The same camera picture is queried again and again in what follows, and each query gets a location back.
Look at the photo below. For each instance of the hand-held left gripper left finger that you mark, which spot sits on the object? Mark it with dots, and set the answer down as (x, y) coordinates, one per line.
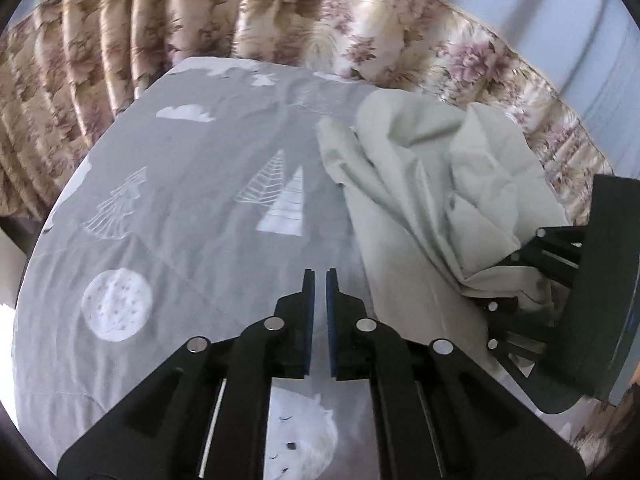
(307, 315)

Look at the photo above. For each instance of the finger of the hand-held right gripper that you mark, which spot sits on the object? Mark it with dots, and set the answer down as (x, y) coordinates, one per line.
(550, 255)
(520, 330)

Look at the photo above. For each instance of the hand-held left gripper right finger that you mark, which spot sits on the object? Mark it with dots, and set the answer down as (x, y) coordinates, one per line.
(332, 315)

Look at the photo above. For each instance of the grey printed bed sheet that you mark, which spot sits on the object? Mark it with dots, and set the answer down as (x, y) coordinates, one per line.
(175, 260)

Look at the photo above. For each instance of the white garment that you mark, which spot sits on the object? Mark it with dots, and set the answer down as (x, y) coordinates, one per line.
(425, 185)

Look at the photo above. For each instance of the blue and floral curtain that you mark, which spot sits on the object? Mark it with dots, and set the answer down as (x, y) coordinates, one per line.
(200, 10)

